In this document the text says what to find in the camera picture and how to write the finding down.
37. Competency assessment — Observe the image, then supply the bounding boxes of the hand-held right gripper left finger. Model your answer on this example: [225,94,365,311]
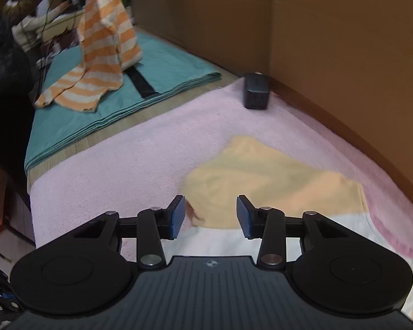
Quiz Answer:
[70,195,187,271]

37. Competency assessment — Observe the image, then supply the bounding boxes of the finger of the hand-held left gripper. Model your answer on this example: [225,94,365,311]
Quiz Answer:
[0,257,21,327]

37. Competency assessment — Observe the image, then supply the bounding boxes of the black strip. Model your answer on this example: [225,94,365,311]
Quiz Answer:
[126,65,159,98]

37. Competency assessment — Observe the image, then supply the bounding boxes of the orange striped cloth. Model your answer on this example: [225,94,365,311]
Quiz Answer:
[34,0,143,113]

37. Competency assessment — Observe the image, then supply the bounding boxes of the teal cloth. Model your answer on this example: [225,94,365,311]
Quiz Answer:
[24,29,222,176]

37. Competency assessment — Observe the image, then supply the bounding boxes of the yellow and white pants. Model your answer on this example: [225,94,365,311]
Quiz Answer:
[182,136,413,320]

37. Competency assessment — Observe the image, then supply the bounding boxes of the black power adapter cube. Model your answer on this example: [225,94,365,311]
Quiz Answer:
[244,72,271,110]

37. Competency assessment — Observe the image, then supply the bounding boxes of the cardboard box with small label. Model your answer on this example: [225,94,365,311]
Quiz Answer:
[129,0,276,80]

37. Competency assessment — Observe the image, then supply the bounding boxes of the large cardboard box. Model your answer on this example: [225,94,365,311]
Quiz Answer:
[270,0,413,200]

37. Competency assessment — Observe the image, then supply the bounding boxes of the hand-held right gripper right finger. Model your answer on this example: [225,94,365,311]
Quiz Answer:
[236,195,345,271]

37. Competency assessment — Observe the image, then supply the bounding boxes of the pink fleece blanket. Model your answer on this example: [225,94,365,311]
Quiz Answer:
[29,77,413,269]

